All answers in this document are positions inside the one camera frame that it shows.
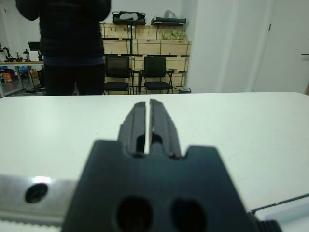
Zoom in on black mesh office chair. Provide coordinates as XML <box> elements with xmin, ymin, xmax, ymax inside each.
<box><xmin>103</xmin><ymin>55</ymin><xmax>135</xmax><ymax>95</ymax></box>
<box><xmin>139</xmin><ymin>56</ymin><xmax>178</xmax><ymax>95</ymax></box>

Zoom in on colourful bag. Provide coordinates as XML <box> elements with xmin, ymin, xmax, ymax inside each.
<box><xmin>0</xmin><ymin>69</ymin><xmax>18</xmax><ymax>84</ymax></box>

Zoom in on white door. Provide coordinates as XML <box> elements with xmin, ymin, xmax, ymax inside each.
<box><xmin>251</xmin><ymin>0</ymin><xmax>309</xmax><ymax>94</ymax></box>

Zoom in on black carry bag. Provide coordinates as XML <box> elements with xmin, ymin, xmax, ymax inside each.
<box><xmin>150</xmin><ymin>16</ymin><xmax>188</xmax><ymax>26</ymax></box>
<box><xmin>112</xmin><ymin>10</ymin><xmax>147</xmax><ymax>25</ymax></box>

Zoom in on person in black clothes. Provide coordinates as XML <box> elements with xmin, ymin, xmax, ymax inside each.
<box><xmin>15</xmin><ymin>0</ymin><xmax>112</xmax><ymax>96</ymax></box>

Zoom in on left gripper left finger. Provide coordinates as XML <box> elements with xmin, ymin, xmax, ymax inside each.
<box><xmin>117</xmin><ymin>101</ymin><xmax>147</xmax><ymax>156</ymax></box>

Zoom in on wooden crate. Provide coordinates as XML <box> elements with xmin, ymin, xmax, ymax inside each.
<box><xmin>160</xmin><ymin>40</ymin><xmax>190</xmax><ymax>57</ymax></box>
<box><xmin>100</xmin><ymin>23</ymin><xmax>133</xmax><ymax>40</ymax></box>
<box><xmin>131</xmin><ymin>39</ymin><xmax>162</xmax><ymax>56</ymax></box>
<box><xmin>131</xmin><ymin>56</ymin><xmax>189</xmax><ymax>73</ymax></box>
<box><xmin>157</xmin><ymin>24</ymin><xmax>189</xmax><ymax>41</ymax></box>
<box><xmin>132</xmin><ymin>24</ymin><xmax>159</xmax><ymax>41</ymax></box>
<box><xmin>102</xmin><ymin>39</ymin><xmax>131</xmax><ymax>56</ymax></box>

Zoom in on black computer monitor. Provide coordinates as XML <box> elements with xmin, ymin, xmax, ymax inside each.
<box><xmin>28</xmin><ymin>41</ymin><xmax>42</xmax><ymax>61</ymax></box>

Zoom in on wooden desk metal legs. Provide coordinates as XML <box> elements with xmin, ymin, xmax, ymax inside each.
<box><xmin>0</xmin><ymin>60</ymin><xmax>45</xmax><ymax>97</ymax></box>

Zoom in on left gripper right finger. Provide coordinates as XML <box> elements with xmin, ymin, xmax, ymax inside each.
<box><xmin>149</xmin><ymin>98</ymin><xmax>182</xmax><ymax>158</ymax></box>

